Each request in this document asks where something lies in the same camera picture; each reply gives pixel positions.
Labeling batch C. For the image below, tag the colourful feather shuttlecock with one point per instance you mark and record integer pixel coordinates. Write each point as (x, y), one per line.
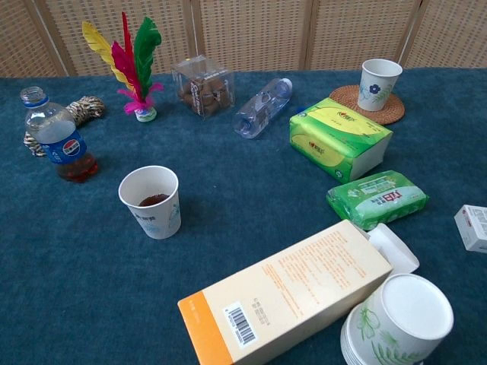
(144, 53)

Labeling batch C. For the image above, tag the stack of leaf-print paper cups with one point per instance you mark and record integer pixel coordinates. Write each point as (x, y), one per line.
(411, 311)

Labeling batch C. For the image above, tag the paper cup with blue flower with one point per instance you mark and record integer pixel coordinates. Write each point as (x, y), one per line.
(374, 91)

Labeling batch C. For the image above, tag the round woven rattan coaster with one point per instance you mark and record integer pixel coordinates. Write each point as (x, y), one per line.
(392, 112)

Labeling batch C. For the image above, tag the long cream orange carton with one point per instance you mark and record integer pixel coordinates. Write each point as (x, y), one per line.
(289, 289)

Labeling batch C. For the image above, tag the Pepsi bottle with brown liquid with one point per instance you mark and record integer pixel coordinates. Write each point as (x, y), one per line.
(57, 144)

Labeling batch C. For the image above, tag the paper cup with blue print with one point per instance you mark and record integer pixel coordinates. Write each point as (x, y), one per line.
(160, 224)

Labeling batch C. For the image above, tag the green wet wipes pack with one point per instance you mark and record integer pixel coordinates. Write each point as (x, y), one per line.
(376, 199)

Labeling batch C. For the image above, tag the small white cardboard box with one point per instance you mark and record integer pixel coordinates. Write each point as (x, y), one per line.
(473, 228)

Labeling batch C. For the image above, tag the dark blue table cloth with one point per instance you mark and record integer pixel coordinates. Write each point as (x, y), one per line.
(243, 182)

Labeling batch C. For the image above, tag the woven wooden folding screen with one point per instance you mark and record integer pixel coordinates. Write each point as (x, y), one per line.
(251, 34)

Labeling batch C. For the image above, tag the clear box with brown blocks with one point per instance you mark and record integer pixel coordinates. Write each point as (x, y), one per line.
(205, 95)

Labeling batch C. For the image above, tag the green yellow tissue pack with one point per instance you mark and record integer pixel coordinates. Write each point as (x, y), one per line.
(335, 137)

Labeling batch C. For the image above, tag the empty clear water bottle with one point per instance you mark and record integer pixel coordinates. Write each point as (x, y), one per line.
(262, 108)

